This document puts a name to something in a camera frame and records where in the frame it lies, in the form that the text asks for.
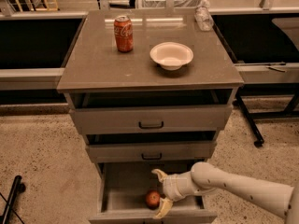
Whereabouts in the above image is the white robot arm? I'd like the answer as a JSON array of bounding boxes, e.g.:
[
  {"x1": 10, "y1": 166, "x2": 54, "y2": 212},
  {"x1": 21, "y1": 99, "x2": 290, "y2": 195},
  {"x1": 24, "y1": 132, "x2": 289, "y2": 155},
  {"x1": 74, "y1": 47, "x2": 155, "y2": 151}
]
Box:
[{"x1": 151, "y1": 162, "x2": 299, "y2": 224}]

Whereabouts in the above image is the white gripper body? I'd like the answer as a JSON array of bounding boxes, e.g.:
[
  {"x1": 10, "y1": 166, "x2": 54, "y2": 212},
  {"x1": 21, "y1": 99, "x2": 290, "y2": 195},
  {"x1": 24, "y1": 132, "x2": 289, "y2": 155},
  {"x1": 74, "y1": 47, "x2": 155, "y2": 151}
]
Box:
[{"x1": 163, "y1": 172, "x2": 200, "y2": 202}]

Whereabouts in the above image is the grey bottom drawer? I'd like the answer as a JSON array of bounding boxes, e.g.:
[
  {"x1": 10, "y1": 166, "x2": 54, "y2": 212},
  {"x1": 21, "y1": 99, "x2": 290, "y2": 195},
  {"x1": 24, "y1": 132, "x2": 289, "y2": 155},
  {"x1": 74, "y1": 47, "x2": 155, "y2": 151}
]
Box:
[{"x1": 89, "y1": 161, "x2": 217, "y2": 224}]

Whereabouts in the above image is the grey top drawer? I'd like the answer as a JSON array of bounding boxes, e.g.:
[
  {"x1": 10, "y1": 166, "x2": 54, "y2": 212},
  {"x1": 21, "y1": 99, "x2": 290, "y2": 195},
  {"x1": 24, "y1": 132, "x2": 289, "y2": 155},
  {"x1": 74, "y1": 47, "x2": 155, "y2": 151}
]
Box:
[{"x1": 66, "y1": 89, "x2": 233, "y2": 134}]

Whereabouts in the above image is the red cola can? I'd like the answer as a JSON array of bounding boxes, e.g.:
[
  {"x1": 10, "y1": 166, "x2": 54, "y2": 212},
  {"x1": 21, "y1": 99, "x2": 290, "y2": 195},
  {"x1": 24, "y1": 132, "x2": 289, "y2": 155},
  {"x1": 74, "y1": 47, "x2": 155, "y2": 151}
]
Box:
[{"x1": 114, "y1": 16, "x2": 134, "y2": 52}]

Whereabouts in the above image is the grey side table right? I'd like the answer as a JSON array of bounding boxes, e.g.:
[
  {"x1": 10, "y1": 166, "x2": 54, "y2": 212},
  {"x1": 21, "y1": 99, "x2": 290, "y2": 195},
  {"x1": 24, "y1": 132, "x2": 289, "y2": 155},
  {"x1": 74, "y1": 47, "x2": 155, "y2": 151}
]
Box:
[{"x1": 226, "y1": 15, "x2": 299, "y2": 121}]

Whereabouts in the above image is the grey drawer cabinet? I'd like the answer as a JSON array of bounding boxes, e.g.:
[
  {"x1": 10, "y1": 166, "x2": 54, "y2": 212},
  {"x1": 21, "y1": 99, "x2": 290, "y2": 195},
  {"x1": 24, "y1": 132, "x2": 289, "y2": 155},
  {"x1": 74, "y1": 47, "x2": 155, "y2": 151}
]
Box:
[{"x1": 56, "y1": 8, "x2": 245, "y2": 173}]

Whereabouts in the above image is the white wire basket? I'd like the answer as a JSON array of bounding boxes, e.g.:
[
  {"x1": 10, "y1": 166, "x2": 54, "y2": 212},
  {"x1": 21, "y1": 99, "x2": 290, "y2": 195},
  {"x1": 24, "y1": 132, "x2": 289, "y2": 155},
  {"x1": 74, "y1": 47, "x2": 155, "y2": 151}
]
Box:
[{"x1": 136, "y1": 0, "x2": 210, "y2": 9}]

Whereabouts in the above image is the white paper bowl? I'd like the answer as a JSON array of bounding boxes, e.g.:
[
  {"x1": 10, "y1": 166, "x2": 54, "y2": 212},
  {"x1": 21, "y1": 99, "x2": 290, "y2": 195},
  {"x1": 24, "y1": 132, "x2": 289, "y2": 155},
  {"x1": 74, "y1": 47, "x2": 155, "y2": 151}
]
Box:
[{"x1": 149, "y1": 42, "x2": 193, "y2": 71}]

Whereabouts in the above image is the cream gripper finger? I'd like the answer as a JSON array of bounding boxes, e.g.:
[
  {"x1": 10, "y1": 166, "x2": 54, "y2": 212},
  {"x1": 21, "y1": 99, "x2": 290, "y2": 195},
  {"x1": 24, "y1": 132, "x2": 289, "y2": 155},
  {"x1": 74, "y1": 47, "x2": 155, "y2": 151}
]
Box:
[
  {"x1": 153, "y1": 198, "x2": 173, "y2": 219},
  {"x1": 151, "y1": 169, "x2": 167, "y2": 182}
]

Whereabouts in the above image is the grey middle drawer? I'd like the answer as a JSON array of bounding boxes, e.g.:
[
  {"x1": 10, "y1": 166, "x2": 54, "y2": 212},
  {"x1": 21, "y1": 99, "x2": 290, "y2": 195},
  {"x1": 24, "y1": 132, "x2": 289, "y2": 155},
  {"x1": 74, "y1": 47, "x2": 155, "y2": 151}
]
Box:
[{"x1": 86, "y1": 131, "x2": 216, "y2": 163}]

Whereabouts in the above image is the clear plastic water bottle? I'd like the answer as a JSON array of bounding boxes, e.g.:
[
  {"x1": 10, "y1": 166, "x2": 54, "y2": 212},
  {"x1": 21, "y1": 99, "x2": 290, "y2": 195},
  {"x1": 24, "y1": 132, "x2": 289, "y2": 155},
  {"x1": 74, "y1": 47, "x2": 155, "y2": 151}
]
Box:
[{"x1": 194, "y1": 7, "x2": 214, "y2": 32}]

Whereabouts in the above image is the grey drawer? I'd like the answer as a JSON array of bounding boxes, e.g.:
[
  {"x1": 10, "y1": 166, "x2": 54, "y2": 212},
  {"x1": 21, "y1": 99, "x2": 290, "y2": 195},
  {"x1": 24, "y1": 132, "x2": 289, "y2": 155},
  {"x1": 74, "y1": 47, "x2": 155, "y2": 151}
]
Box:
[
  {"x1": 86, "y1": 131, "x2": 216, "y2": 163},
  {"x1": 89, "y1": 161, "x2": 217, "y2": 224},
  {"x1": 66, "y1": 89, "x2": 233, "y2": 134}
]

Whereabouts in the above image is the red apple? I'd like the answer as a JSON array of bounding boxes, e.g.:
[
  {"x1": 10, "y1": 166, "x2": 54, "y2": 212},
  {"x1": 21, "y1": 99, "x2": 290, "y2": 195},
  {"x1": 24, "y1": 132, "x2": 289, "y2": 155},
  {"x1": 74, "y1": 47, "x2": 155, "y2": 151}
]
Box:
[{"x1": 146, "y1": 190, "x2": 161, "y2": 209}]

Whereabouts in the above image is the black table leg with caster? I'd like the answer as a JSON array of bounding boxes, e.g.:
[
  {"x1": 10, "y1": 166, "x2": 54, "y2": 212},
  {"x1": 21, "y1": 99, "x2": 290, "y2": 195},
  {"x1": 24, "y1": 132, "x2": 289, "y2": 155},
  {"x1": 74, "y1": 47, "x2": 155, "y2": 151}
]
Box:
[{"x1": 235, "y1": 93, "x2": 264, "y2": 147}]

